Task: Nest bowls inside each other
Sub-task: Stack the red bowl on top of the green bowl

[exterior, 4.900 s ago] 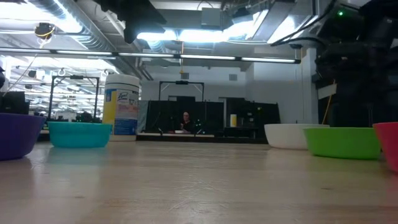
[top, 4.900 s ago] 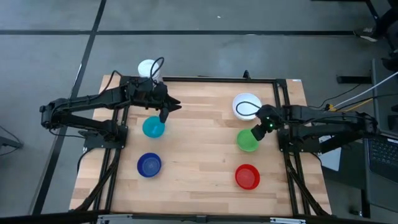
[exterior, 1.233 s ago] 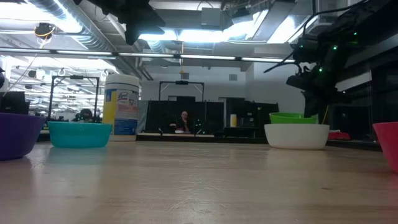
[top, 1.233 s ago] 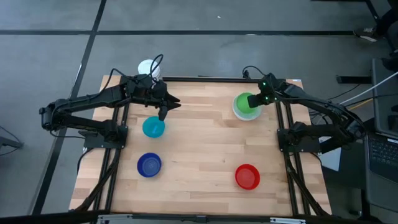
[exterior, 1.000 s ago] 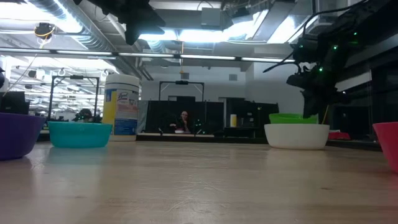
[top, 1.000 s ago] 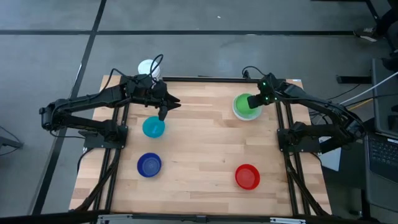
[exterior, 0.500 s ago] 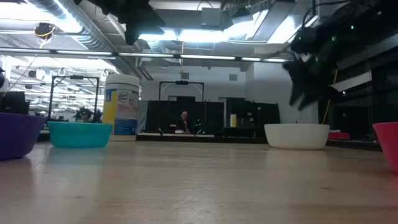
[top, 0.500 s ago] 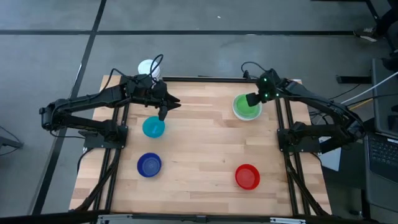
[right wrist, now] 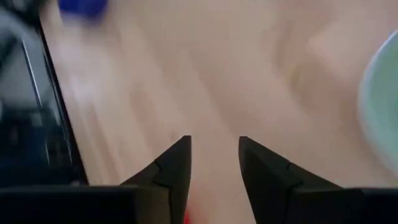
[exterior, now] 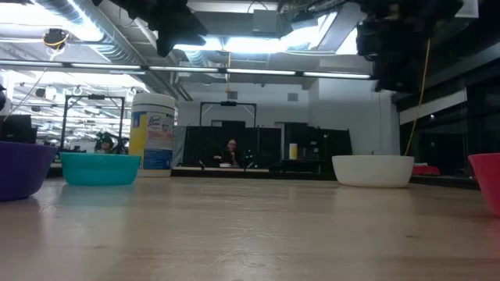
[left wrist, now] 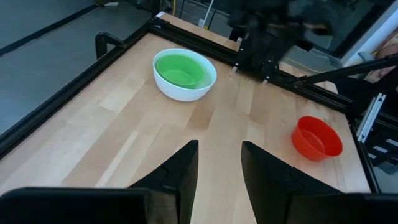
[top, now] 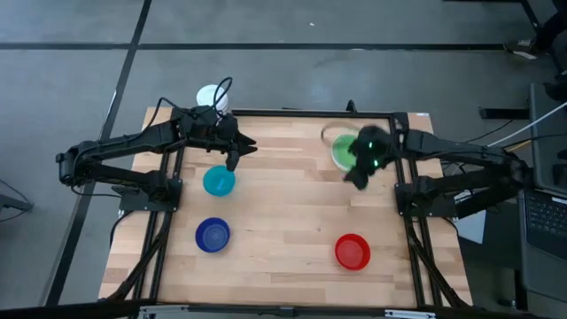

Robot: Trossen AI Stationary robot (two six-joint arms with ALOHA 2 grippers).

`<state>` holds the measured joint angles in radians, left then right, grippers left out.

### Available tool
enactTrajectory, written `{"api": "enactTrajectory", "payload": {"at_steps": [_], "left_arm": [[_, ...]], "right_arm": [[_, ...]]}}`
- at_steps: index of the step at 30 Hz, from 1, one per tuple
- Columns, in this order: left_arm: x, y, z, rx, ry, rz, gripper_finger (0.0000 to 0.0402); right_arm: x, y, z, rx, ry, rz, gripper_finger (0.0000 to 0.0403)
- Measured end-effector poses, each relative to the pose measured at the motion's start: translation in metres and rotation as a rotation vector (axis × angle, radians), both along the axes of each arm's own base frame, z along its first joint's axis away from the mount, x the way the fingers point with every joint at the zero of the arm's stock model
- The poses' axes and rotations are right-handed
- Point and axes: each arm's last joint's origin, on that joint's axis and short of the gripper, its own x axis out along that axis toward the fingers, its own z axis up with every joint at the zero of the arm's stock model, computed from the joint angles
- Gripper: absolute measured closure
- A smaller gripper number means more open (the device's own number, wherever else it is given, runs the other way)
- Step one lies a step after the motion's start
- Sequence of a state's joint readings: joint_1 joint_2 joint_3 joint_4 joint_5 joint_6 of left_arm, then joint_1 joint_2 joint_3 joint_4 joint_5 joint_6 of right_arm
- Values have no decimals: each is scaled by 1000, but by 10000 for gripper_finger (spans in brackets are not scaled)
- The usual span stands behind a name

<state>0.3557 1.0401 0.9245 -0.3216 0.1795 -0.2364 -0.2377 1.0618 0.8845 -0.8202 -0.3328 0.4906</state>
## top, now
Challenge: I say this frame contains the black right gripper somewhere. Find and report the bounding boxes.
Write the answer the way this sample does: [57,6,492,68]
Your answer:
[342,124,399,191]

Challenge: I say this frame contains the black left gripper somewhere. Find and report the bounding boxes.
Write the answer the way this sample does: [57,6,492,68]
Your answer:
[211,113,260,158]

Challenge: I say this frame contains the green plastic bowl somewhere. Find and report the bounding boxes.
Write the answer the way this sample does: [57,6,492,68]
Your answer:
[330,134,361,172]

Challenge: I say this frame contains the teal plastic bowl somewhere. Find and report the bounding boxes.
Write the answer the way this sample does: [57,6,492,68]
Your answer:
[202,165,237,198]

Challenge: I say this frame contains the red plastic bowl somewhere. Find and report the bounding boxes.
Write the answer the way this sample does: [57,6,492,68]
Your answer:
[334,233,372,272]

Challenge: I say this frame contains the dark blue plastic bowl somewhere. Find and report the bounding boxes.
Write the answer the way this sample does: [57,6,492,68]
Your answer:
[194,216,231,254]

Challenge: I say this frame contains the tall white cylindrical container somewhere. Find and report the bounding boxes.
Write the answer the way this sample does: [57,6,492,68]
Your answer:
[196,83,231,117]

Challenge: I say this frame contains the white paper sheet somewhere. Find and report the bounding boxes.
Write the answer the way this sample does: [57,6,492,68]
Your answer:
[454,209,487,245]

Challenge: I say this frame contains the black diagonal bar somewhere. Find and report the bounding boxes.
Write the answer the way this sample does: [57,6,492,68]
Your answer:
[455,192,522,220]

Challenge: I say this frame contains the black floor bar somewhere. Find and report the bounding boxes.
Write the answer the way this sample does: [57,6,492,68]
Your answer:
[478,106,532,121]

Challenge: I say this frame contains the grey equipment case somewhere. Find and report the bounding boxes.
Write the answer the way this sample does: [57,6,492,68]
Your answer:
[529,82,567,192]

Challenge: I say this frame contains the grey laptop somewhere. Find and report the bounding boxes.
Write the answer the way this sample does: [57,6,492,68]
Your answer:
[517,188,567,262]

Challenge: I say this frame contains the person's shoe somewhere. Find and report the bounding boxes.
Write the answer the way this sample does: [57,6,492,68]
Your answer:
[502,38,540,61]

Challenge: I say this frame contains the black stand foot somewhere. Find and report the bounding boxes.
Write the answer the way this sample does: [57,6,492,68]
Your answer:
[0,178,35,223]

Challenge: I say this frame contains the person's leg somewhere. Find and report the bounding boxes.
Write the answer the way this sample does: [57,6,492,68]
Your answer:
[533,0,567,53]

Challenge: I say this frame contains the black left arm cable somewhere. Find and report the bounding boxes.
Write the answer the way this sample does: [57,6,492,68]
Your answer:
[150,76,234,134]

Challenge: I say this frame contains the black aluminium table frame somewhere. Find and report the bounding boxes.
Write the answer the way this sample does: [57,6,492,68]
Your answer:
[105,108,473,311]

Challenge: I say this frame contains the thin black floor cable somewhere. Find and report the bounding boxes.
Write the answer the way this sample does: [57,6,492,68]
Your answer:
[463,118,516,144]

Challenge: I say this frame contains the grey metal rail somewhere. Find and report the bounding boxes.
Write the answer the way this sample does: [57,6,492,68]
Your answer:
[137,303,438,319]

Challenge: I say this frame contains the black cable under table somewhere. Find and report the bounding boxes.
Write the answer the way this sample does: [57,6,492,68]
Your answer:
[109,210,134,248]

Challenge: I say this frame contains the yellow cable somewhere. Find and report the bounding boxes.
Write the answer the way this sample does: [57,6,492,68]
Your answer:
[502,140,532,154]

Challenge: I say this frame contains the white cable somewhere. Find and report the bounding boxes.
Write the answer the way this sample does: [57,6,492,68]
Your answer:
[486,101,567,148]

